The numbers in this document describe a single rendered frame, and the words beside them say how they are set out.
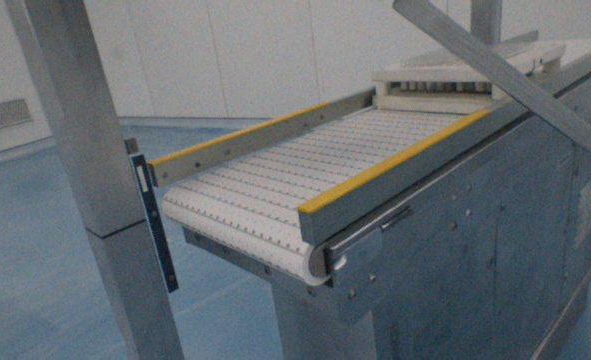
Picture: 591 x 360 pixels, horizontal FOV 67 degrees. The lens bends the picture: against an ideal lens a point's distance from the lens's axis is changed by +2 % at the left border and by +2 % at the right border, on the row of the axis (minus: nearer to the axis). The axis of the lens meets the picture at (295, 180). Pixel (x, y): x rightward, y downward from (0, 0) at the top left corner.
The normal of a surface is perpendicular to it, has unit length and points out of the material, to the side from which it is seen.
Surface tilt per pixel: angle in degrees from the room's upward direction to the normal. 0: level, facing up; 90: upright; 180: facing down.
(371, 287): 90
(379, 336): 90
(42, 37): 90
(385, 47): 90
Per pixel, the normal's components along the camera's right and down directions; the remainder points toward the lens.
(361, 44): -0.52, 0.37
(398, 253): 0.70, 0.17
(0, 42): 0.85, 0.08
